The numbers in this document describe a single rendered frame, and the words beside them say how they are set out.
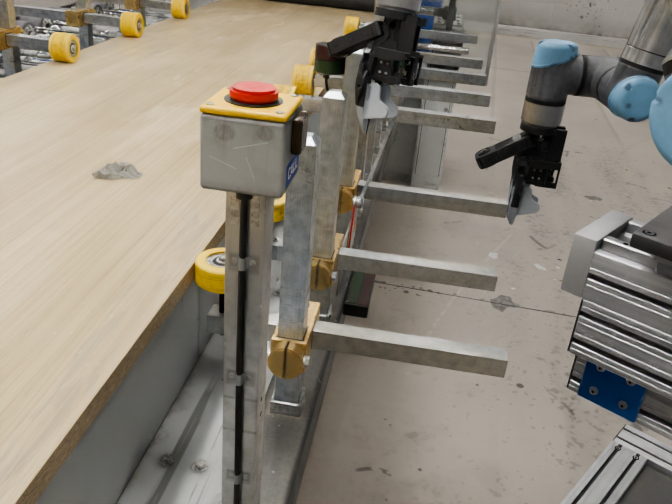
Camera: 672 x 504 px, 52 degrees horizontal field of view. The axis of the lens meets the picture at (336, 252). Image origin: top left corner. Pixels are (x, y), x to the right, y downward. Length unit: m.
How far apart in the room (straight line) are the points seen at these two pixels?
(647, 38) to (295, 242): 0.67
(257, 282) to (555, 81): 0.86
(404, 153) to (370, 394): 1.96
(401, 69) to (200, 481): 0.71
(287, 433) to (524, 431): 1.32
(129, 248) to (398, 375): 1.45
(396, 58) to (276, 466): 0.67
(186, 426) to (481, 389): 1.38
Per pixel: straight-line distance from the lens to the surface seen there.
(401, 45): 1.21
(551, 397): 2.41
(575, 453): 2.22
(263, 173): 0.56
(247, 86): 0.58
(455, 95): 1.88
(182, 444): 1.12
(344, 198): 1.37
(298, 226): 0.88
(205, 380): 1.23
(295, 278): 0.92
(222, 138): 0.56
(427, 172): 3.81
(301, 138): 0.57
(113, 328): 0.86
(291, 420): 1.03
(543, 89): 1.36
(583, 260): 1.01
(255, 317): 0.64
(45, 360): 0.83
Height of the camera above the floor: 1.37
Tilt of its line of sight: 26 degrees down
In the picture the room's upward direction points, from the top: 5 degrees clockwise
